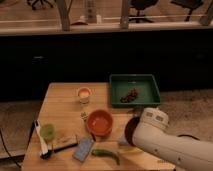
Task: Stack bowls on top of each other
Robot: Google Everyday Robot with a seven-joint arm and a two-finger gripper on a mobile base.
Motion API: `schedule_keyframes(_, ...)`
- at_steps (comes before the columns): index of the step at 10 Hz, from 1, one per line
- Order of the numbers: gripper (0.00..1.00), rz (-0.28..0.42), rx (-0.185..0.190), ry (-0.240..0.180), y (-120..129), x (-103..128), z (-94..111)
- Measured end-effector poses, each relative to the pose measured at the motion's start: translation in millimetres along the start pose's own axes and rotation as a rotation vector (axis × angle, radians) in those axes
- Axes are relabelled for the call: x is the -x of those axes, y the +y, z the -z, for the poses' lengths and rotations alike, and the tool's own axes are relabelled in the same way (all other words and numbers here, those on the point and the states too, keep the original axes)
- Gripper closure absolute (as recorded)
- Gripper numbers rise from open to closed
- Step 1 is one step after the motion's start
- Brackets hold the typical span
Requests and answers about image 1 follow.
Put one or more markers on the white handled brush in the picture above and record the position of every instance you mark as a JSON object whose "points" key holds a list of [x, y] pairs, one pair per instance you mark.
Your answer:
{"points": [[44, 148]]}

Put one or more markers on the orange bowl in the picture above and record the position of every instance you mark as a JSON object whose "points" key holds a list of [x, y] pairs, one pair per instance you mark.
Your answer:
{"points": [[100, 123]]}

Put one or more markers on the yellow banana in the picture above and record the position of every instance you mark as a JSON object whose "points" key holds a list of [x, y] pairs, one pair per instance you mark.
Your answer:
{"points": [[129, 150]]}

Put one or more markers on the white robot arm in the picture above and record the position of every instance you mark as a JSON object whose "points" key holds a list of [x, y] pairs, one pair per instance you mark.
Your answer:
{"points": [[189, 154]]}

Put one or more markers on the blue sponge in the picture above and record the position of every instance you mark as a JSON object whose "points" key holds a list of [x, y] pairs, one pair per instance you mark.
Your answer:
{"points": [[83, 149]]}

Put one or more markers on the green plastic tray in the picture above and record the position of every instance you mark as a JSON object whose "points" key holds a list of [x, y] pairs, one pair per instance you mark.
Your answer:
{"points": [[145, 84]]}

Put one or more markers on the black handled tool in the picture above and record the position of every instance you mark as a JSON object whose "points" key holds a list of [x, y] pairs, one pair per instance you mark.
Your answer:
{"points": [[56, 150]]}

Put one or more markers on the dark red grapes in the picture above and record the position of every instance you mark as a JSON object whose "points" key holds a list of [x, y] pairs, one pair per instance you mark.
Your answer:
{"points": [[130, 96]]}

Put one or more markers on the green chili pepper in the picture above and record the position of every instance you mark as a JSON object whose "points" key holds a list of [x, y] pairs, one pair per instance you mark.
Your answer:
{"points": [[105, 153]]}

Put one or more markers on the green round sponge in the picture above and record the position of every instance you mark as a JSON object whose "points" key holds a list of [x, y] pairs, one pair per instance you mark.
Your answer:
{"points": [[47, 132]]}

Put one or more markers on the black office chair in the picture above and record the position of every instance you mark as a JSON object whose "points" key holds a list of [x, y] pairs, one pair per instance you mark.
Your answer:
{"points": [[139, 6]]}

